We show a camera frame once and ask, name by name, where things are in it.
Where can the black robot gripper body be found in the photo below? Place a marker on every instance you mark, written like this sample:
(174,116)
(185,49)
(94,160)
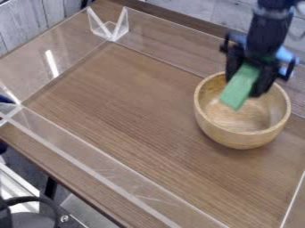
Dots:
(283,59)

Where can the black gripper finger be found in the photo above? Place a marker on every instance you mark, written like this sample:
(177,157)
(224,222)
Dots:
(268,73)
(234,60)

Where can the green rectangular block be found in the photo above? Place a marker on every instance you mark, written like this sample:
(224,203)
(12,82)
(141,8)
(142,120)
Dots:
(238,88)

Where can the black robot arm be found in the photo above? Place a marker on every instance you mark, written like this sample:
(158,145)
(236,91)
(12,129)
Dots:
(260,46)

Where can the light wooden bowl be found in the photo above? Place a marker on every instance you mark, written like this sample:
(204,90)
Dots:
(240,129)

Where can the black table leg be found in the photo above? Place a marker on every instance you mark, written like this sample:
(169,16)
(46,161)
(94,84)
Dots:
(51,187)

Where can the clear acrylic corner bracket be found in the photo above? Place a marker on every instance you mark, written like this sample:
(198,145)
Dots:
(109,30)

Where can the clear acrylic tray wall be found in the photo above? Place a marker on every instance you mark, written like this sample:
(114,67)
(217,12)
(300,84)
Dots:
(135,145)

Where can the metal bracket with screw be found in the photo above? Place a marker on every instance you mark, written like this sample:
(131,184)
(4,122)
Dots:
(66,220)

